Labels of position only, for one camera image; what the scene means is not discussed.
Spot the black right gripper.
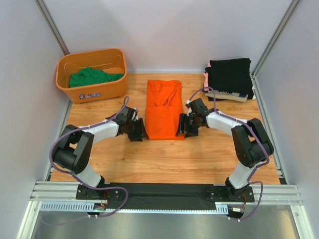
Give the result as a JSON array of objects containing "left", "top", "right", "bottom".
[{"left": 175, "top": 114, "right": 199, "bottom": 138}]

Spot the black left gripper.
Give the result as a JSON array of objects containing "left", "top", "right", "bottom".
[{"left": 126, "top": 118, "right": 149, "bottom": 142}]

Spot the orange t shirt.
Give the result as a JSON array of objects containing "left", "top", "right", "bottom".
[{"left": 145, "top": 80, "right": 184, "bottom": 140}]

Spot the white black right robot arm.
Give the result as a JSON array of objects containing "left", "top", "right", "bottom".
[{"left": 176, "top": 99, "right": 274, "bottom": 201}]

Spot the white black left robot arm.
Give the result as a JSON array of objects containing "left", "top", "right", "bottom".
[{"left": 49, "top": 106, "right": 149, "bottom": 200}]

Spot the beige folded t shirt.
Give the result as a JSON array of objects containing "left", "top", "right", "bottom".
[{"left": 205, "top": 91, "right": 248, "bottom": 102}]

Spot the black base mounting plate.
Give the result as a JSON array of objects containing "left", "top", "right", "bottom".
[{"left": 76, "top": 183, "right": 255, "bottom": 209}]

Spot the black folded t shirt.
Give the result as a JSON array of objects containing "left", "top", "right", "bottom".
[
  {"left": 205, "top": 58, "right": 254, "bottom": 100},
  {"left": 208, "top": 96, "right": 257, "bottom": 102}
]

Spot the black bottom folded t shirt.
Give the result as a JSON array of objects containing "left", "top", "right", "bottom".
[{"left": 208, "top": 96, "right": 257, "bottom": 102}]

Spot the green t shirt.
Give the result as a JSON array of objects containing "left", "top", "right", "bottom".
[{"left": 69, "top": 67, "right": 124, "bottom": 88}]

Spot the orange plastic basket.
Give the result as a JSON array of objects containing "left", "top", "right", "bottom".
[{"left": 56, "top": 48, "right": 128, "bottom": 104}]

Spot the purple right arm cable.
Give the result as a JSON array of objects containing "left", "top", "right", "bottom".
[{"left": 185, "top": 86, "right": 270, "bottom": 222}]

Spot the white slotted cable duct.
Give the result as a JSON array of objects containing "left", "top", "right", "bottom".
[{"left": 39, "top": 201, "right": 229, "bottom": 215}]

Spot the aluminium front frame rail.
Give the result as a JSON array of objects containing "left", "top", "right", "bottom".
[{"left": 30, "top": 181, "right": 303, "bottom": 205}]

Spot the aluminium right side rail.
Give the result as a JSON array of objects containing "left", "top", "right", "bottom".
[{"left": 251, "top": 76, "right": 287, "bottom": 185}]

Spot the aluminium left corner post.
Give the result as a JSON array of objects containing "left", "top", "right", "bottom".
[{"left": 34, "top": 0, "right": 70, "bottom": 56}]

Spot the aluminium corner post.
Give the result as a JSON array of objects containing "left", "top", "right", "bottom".
[
  {"left": 252, "top": 0, "right": 301, "bottom": 77},
  {"left": 34, "top": 0, "right": 70, "bottom": 56}
]

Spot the aluminium right corner post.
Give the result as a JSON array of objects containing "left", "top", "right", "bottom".
[{"left": 252, "top": 0, "right": 301, "bottom": 77}]

